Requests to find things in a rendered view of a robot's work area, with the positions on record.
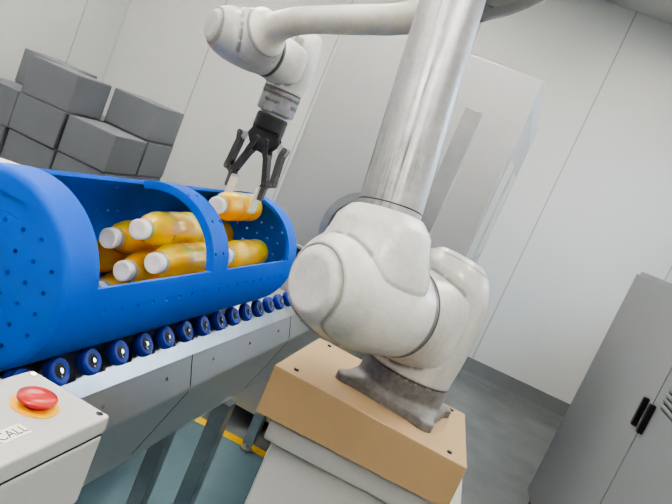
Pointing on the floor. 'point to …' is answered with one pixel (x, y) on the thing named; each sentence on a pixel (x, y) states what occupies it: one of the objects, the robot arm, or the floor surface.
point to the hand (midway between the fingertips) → (242, 195)
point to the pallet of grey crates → (82, 123)
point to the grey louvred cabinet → (619, 413)
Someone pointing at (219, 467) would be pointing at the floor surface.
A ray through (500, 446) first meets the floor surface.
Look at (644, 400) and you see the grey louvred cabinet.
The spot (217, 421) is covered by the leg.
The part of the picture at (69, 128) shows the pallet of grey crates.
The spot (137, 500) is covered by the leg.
